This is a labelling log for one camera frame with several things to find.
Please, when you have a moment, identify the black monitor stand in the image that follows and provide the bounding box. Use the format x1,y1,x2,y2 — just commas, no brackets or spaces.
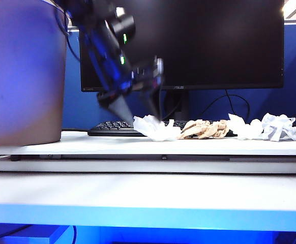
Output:
163,90,191,121

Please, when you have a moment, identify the black keyboard cable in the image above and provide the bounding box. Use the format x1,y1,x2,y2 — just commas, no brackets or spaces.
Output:
61,128,90,133

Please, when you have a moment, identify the white sliding tray board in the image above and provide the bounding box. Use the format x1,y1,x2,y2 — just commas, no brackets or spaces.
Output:
0,157,296,175

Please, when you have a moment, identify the white handwritten paper ball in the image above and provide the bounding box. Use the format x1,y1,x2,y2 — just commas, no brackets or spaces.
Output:
261,113,296,142

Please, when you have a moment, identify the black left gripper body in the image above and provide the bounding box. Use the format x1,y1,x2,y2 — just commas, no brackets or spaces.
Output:
97,57,164,102

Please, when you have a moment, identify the brown paper ball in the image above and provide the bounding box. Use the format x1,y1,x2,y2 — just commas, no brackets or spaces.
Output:
175,119,230,140

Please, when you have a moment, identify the white box under table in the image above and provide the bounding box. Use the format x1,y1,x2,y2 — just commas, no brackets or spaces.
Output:
0,225,71,244

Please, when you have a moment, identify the black looped monitor cable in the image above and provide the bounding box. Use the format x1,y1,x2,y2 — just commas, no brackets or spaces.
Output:
197,90,251,123

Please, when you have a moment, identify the black ASUS computer monitor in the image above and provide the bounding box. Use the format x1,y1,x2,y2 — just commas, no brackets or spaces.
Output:
79,0,285,92

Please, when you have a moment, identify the white raised desk board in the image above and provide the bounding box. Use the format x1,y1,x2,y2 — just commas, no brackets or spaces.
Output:
0,131,296,156

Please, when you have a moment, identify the black Logitech keyboard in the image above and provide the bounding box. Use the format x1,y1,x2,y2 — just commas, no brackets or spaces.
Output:
87,120,238,138

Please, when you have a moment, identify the blue cubicle partition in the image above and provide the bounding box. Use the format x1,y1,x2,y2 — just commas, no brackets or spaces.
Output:
61,24,296,130

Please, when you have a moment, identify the white tissue ball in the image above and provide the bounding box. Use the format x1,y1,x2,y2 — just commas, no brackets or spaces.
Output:
132,114,183,142
228,113,264,141

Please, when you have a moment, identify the black cable at monitor stand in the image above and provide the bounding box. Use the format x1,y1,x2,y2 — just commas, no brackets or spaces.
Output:
163,101,182,121

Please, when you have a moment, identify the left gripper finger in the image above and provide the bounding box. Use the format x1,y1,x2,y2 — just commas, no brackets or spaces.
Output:
140,87,164,123
101,94,135,123

